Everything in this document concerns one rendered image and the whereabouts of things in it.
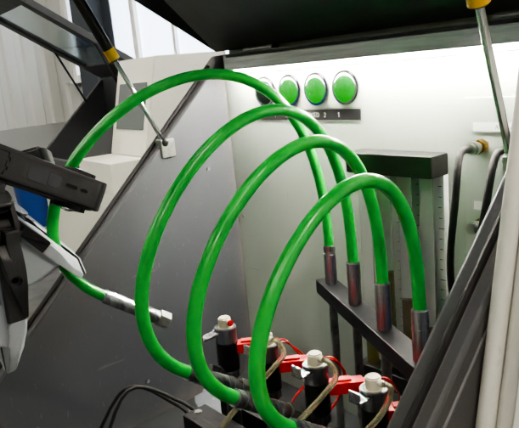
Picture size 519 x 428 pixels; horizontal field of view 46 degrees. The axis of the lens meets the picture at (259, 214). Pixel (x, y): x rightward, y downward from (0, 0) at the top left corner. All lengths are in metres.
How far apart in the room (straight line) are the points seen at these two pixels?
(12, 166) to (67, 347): 0.60
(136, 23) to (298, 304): 6.01
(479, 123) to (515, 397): 0.38
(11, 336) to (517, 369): 0.40
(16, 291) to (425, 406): 0.33
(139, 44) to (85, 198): 6.45
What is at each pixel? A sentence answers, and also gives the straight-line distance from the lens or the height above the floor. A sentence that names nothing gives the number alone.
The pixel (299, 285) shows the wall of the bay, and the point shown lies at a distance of 1.10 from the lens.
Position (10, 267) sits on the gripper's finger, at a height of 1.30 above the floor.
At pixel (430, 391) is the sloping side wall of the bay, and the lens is 0.54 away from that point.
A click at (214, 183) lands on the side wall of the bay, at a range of 1.14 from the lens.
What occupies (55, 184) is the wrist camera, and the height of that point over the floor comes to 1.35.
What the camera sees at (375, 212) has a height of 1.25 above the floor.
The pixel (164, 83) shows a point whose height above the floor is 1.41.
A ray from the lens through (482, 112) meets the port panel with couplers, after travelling 0.81.
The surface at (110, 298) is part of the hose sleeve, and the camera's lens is 0.80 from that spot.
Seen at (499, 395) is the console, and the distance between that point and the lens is 0.57.
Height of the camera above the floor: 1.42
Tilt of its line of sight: 13 degrees down
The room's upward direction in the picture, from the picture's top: 5 degrees counter-clockwise
